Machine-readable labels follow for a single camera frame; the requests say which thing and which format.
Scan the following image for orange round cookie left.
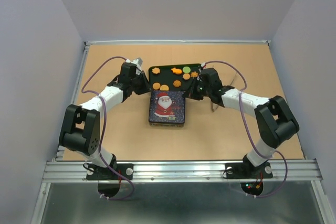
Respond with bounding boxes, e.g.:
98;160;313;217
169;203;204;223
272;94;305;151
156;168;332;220
152;82;161;90

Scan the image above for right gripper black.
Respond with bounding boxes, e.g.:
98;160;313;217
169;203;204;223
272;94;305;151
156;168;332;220
183;76;212;100

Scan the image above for gold cookie tin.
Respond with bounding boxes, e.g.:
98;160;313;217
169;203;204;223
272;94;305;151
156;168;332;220
149;122;184;128

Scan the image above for gold tin lid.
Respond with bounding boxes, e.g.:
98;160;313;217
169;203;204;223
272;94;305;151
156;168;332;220
149;91;186;124

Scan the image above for orange round cookie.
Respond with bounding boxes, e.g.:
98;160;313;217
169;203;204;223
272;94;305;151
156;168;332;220
152;82;161;90
182;73;191;80
160;84;169;91

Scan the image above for black cookie tray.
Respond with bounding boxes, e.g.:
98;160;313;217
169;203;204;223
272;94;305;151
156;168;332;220
148;63;201;91

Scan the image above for orange star cookie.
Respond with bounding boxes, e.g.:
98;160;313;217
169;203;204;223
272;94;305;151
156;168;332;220
190;71;198;78

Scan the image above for orange swirl cookie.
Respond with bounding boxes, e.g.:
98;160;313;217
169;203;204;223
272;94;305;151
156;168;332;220
173;80;182;88

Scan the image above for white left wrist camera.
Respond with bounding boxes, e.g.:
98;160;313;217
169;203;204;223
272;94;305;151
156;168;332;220
125;58;143;75

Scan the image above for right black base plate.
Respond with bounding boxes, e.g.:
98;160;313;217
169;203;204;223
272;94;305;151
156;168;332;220
222;162;273;179

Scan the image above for orange round cookie upper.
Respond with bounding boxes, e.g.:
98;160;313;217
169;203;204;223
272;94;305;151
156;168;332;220
182;73;191;80

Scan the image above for metal tongs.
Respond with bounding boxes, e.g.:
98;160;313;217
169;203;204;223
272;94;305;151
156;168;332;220
210;73;237;112

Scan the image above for orange round cookie bottom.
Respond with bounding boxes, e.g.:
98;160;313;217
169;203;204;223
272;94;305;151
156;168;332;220
160;84;169;91

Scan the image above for orange flower cookie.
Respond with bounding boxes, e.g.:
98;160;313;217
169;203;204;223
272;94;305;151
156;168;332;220
152;67;161;74

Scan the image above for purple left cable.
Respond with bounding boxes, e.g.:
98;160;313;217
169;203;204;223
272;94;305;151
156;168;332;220
81;56;136;200

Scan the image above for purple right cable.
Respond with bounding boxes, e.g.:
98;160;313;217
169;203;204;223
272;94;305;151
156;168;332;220
204;60;288;199

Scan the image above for purple cable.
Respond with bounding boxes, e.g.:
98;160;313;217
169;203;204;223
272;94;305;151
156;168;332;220
81;56;136;200
204;60;288;199

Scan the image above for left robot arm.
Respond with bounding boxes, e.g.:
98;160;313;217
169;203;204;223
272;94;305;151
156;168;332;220
59;58;150;180

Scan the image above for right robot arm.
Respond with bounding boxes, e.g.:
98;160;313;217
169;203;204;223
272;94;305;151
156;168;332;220
183;68;300;179

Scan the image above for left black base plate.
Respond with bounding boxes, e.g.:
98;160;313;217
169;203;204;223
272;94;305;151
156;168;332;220
83;163;134;180

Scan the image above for green cookie lower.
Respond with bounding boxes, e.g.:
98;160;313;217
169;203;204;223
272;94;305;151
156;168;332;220
182;66;191;73

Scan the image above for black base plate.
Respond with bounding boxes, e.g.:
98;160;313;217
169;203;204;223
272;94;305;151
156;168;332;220
83;163;134;180
222;162;273;179

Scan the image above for aluminium front rail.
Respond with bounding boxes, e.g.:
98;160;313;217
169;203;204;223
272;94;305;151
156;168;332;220
42;159;323;184

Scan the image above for orange bear cookie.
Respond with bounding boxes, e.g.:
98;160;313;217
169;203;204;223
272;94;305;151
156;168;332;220
171;67;183;75

